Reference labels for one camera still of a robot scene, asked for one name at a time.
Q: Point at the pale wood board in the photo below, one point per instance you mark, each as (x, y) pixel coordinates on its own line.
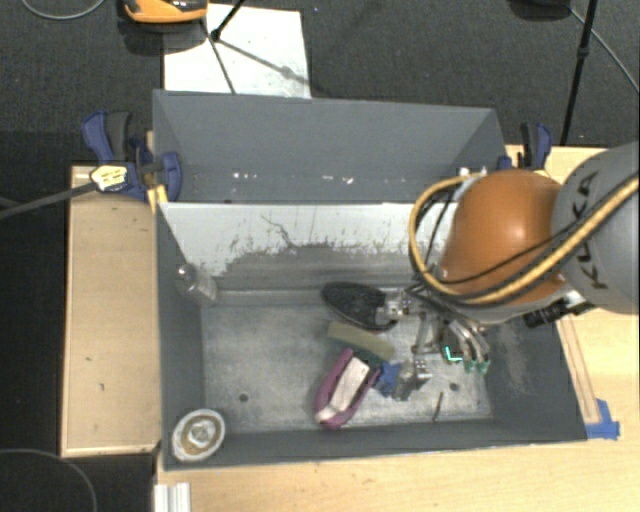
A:
(110, 310)

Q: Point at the grey metal bin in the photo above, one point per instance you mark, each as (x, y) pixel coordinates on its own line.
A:
(280, 350)

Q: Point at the small blue block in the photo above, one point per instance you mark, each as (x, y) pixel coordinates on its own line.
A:
(387, 377)

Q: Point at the small dark thin stick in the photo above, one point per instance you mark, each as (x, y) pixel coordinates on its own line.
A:
(438, 406)

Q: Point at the black oval brush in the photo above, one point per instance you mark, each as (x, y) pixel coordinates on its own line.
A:
(352, 302)

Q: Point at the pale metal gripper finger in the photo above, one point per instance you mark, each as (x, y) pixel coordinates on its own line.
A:
(412, 380)
(395, 310)

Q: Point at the beige and green sponge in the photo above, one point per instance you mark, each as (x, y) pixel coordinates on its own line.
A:
(357, 340)

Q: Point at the purple stapler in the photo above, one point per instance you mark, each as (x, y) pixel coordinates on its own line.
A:
(345, 387)

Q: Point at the black cylinder on white bracket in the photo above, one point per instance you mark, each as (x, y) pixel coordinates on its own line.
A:
(547, 314)

